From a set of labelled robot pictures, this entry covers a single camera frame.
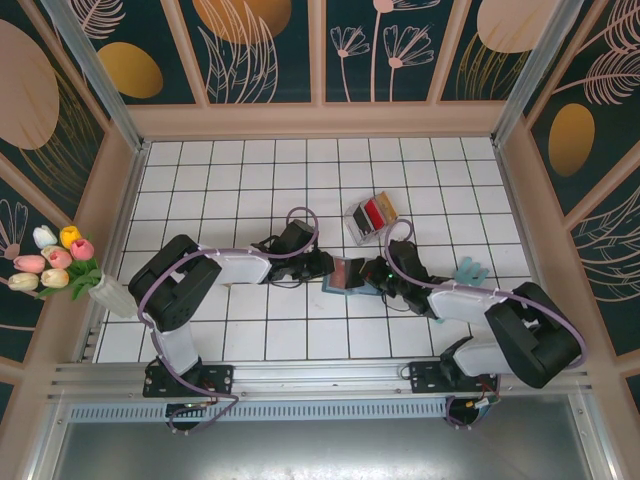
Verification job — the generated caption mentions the teal leather card holder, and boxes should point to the teal leather card holder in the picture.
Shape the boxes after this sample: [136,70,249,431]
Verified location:
[319,254,381,297]

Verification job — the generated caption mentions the clear acrylic card box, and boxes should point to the clear acrylic card box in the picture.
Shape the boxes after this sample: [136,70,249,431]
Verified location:
[343,189,401,247]

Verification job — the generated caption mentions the gold credit card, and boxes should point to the gold credit card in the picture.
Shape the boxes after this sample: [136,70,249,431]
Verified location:
[374,190,400,221]

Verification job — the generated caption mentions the teal plastic hand-shaped scratcher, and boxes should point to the teal plastic hand-shaped scratcher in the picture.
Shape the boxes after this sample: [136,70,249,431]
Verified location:
[430,256,490,327]

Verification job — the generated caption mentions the white ribbed vase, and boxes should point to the white ribbed vase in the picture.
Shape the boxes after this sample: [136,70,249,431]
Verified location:
[88,273,141,320]

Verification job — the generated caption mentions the cream pink tulip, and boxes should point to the cream pink tulip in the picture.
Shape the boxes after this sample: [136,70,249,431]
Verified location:
[40,244,74,269]

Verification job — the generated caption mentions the peach yellow tulip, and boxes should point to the peach yellow tulip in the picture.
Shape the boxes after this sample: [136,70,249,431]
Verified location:
[39,268,70,289]

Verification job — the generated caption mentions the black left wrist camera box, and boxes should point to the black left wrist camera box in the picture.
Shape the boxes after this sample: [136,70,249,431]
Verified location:
[277,218,319,259]

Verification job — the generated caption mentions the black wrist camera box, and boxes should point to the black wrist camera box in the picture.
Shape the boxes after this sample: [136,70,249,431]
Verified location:
[277,218,319,259]
[388,239,431,286]

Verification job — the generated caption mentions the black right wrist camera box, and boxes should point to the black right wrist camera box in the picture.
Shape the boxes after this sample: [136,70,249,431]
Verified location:
[388,239,431,286]

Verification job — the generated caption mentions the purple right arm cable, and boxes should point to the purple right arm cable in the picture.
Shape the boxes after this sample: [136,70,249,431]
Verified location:
[382,218,590,431]

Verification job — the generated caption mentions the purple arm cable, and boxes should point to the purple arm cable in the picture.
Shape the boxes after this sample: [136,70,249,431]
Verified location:
[134,205,321,436]
[382,218,590,431]

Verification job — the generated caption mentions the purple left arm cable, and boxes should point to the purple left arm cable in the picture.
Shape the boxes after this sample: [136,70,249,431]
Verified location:
[134,205,321,436]

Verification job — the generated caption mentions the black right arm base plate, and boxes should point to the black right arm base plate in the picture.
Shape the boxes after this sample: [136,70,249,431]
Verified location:
[408,359,501,396]

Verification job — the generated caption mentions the aluminium mounting rail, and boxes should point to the aluminium mounting rail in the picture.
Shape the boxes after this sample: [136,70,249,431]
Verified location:
[47,354,596,401]

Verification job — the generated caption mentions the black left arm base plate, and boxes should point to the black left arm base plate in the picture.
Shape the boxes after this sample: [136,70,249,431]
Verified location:
[142,363,236,399]

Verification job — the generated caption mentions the slotted grey cable tray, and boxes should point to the slotted grey cable tray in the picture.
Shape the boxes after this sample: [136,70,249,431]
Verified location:
[67,402,451,424]

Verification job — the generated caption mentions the aluminium side rail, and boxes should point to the aluminium side rail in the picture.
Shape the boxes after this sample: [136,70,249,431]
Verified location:
[74,139,151,364]
[492,142,569,356]

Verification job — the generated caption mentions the aluminium frame post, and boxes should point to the aluminium frame post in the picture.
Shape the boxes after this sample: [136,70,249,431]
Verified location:
[489,0,586,149]
[39,0,151,151]

